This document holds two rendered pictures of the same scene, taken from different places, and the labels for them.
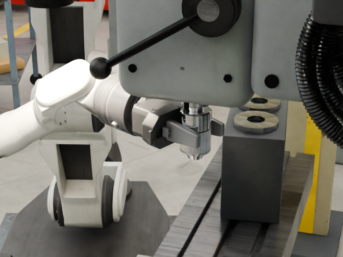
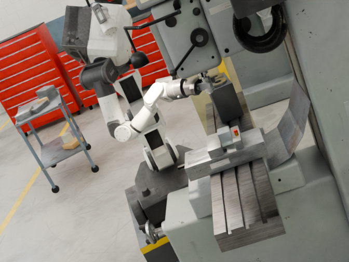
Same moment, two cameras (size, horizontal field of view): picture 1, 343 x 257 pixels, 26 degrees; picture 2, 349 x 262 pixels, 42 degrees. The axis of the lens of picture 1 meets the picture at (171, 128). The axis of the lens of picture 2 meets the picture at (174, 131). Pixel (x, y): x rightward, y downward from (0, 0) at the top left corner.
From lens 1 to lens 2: 0.88 m
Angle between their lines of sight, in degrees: 6
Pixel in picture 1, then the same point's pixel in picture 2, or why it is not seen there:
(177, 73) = (197, 63)
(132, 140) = not seen: hidden behind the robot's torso
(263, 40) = (218, 39)
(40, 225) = (147, 178)
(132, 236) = not seen: hidden behind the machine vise
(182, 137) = (204, 87)
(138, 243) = not seen: hidden behind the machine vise
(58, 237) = (158, 178)
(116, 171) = (166, 141)
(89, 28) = (138, 82)
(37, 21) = (118, 89)
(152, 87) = (190, 71)
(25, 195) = (118, 192)
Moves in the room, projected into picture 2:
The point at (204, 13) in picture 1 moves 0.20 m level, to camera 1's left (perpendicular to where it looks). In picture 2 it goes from (198, 39) to (151, 62)
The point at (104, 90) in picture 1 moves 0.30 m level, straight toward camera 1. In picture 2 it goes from (170, 87) to (195, 100)
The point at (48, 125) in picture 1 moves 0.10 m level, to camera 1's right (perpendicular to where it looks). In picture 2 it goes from (153, 110) to (173, 101)
